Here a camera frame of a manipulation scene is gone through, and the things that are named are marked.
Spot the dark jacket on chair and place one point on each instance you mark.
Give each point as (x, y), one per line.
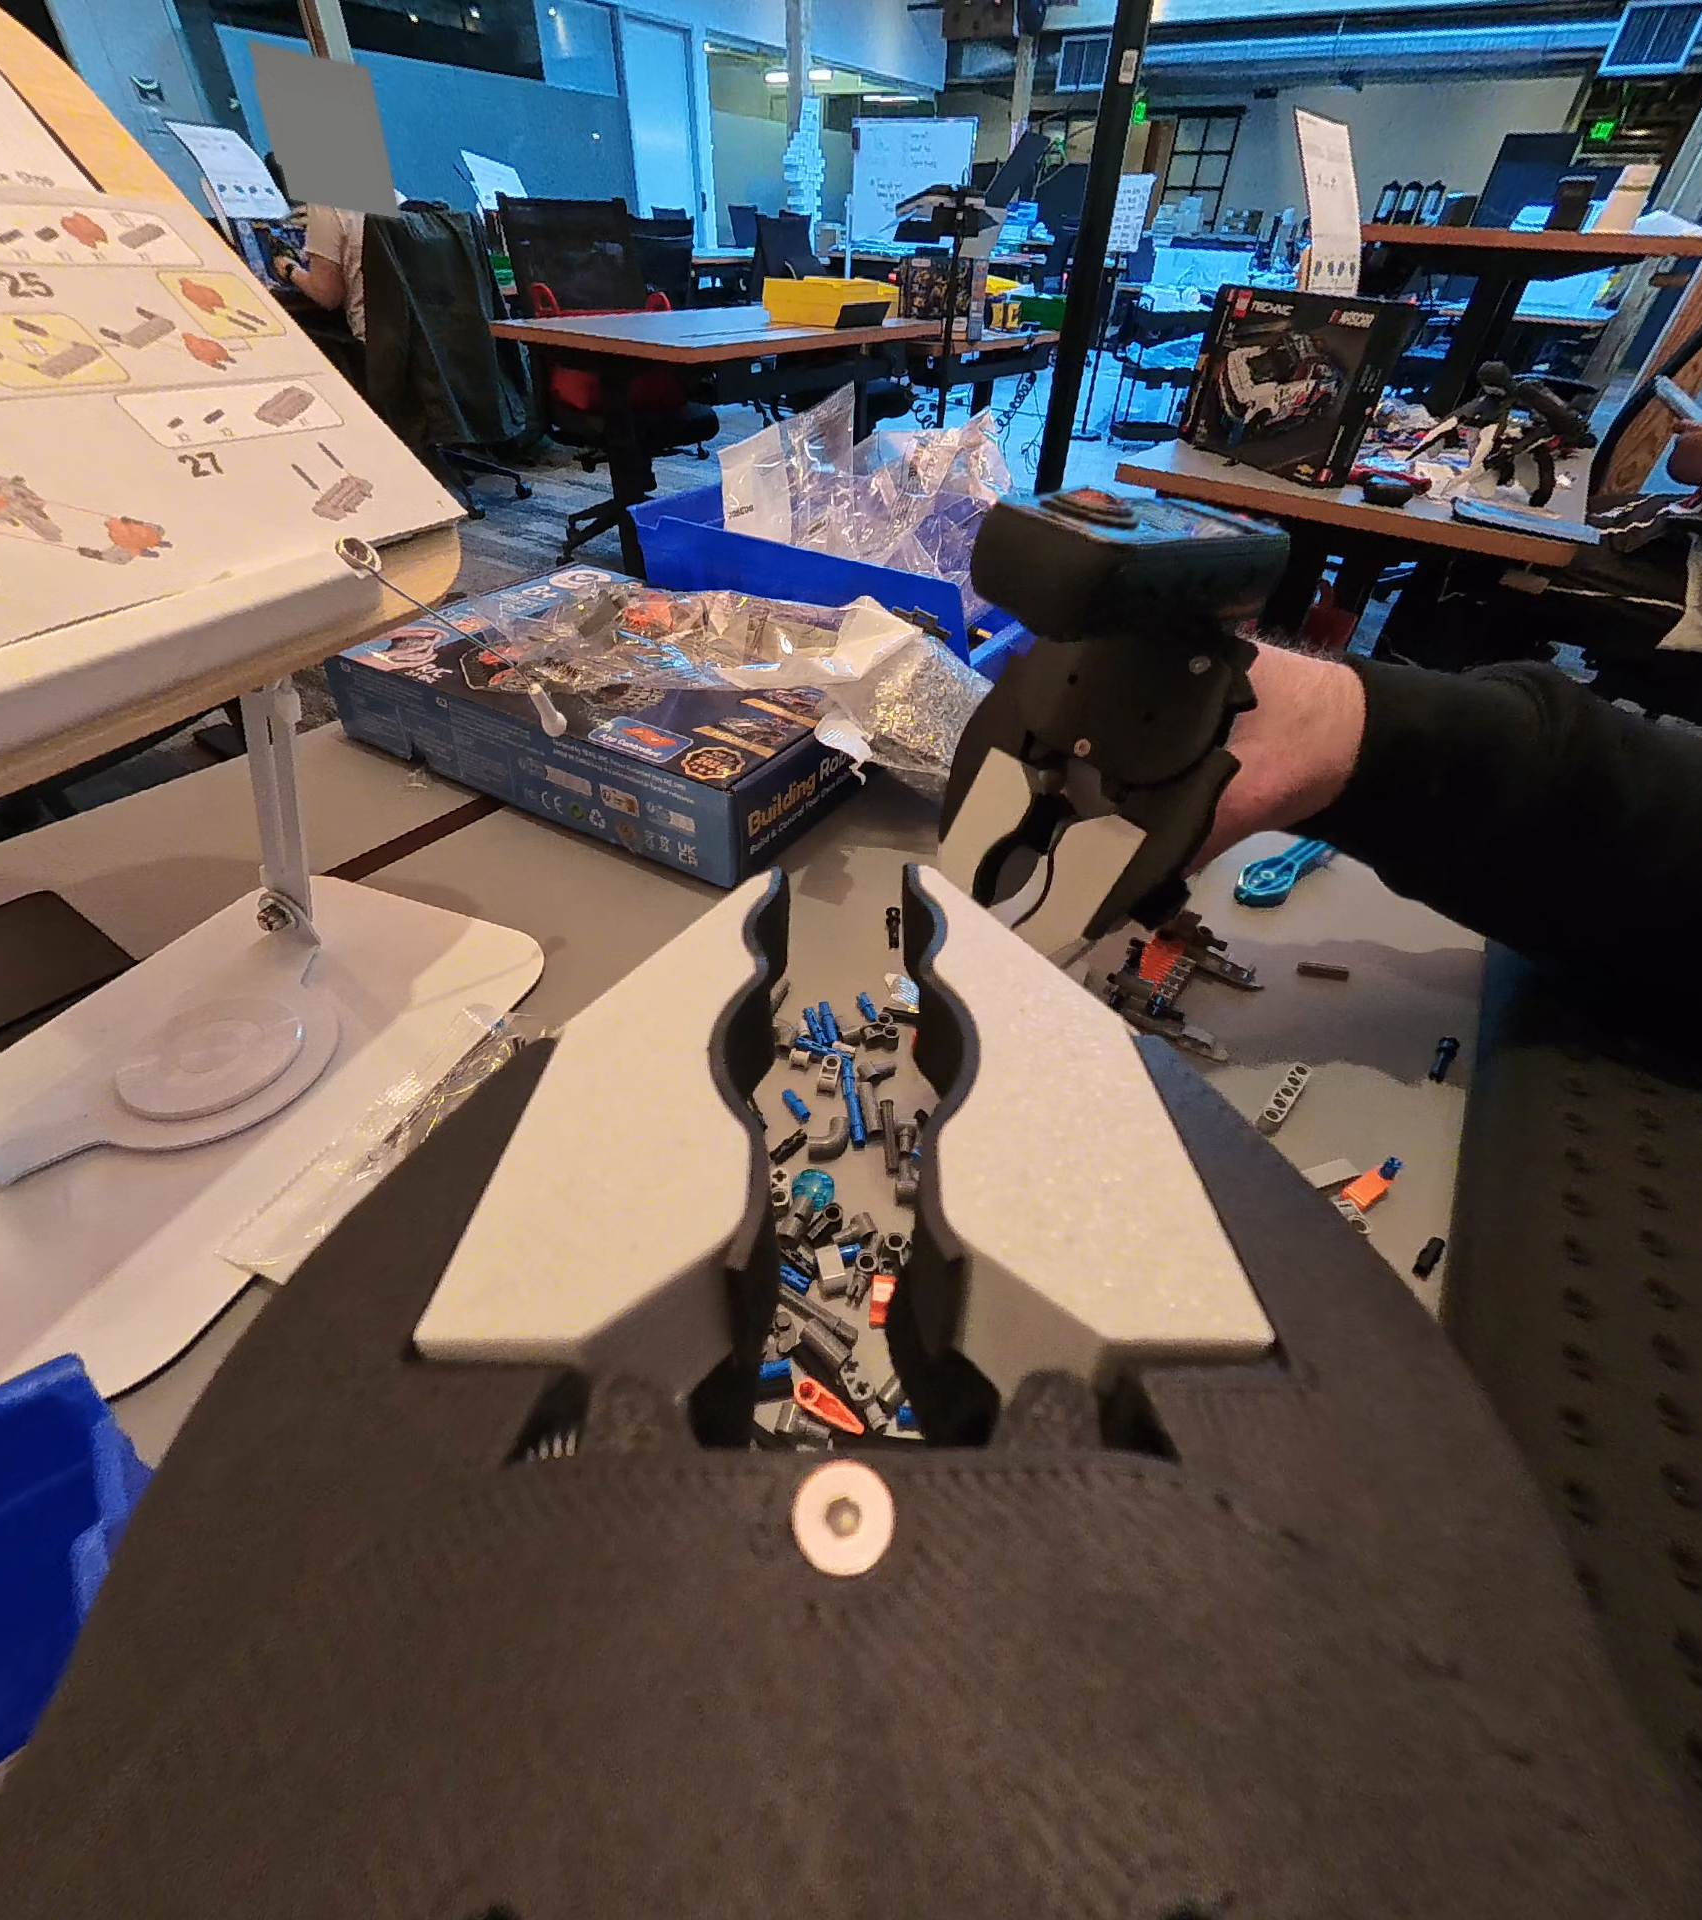
(439, 331)

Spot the black office chair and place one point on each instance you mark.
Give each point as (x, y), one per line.
(575, 270)

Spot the clear plastic bags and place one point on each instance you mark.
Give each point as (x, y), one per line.
(867, 465)

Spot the cluttered wooden desk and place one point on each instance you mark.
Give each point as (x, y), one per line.
(1316, 503)

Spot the orange grey toy brick assembly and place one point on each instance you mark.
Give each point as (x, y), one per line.
(1166, 974)

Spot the person's right hand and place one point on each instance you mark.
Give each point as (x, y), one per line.
(1295, 734)

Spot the white book stand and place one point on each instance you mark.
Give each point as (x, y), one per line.
(386, 961)

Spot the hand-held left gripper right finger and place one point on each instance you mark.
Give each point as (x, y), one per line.
(1090, 1201)

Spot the person's right forearm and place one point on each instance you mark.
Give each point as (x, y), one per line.
(1571, 854)

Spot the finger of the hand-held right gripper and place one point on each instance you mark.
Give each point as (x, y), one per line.
(994, 810)
(1107, 884)

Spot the light grey holed brick beam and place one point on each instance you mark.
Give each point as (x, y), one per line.
(1287, 1094)

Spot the grey desk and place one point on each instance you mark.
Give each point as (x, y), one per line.
(610, 931)

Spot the raised wooden desk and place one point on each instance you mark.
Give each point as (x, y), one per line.
(1511, 241)

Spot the small black tripod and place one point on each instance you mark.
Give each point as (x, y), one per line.
(1511, 421)

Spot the black toy car box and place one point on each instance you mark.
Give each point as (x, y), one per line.
(1287, 382)

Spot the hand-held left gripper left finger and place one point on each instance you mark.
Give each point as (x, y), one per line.
(581, 1201)

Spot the white standing sign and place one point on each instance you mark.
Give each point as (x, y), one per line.
(1329, 194)

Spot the far wooden desk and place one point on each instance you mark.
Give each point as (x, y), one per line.
(671, 333)

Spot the pile of loose brick parts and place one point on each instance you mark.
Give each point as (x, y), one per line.
(837, 1185)

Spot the dark grey flat brick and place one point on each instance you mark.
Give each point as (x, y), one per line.
(1329, 1173)

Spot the teal blade brick piece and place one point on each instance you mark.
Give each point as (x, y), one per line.
(1278, 872)

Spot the dark blue toy set box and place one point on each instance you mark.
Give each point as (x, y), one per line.
(566, 765)

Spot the open instruction booklet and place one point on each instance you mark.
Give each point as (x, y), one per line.
(116, 421)

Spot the white board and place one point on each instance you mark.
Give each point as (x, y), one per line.
(910, 173)

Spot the yellow bin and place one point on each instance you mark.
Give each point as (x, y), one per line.
(821, 300)

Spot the small orange blue brick piece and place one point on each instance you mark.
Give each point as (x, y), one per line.
(1369, 1185)

